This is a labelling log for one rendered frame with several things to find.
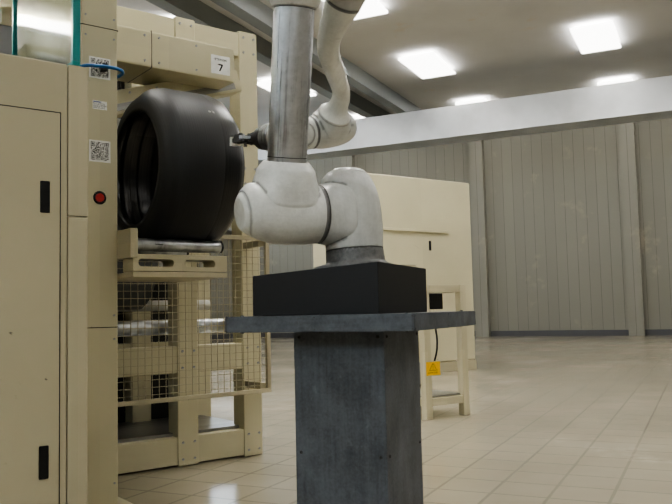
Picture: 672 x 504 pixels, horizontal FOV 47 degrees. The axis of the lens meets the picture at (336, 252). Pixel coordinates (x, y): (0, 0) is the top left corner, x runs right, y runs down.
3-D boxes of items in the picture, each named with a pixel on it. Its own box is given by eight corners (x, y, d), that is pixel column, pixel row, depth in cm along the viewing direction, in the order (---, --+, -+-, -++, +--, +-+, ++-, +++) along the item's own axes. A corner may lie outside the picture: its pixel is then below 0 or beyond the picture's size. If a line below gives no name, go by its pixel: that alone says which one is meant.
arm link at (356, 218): (396, 245, 202) (389, 163, 205) (334, 246, 194) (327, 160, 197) (366, 253, 217) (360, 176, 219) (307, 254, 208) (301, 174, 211)
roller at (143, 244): (132, 250, 261) (132, 236, 261) (127, 251, 264) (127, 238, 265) (224, 252, 282) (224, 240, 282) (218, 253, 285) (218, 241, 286)
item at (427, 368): (427, 420, 455) (423, 284, 461) (366, 410, 504) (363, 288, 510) (470, 414, 475) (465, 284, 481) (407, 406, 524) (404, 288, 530)
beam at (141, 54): (94, 56, 292) (94, 18, 293) (72, 74, 312) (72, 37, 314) (235, 82, 329) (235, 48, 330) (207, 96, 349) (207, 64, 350)
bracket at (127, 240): (130, 257, 256) (130, 227, 257) (88, 264, 288) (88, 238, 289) (139, 257, 258) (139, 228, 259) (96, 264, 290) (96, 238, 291)
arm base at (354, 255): (402, 270, 215) (400, 250, 215) (379, 265, 194) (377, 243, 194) (340, 276, 221) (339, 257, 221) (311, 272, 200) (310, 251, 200)
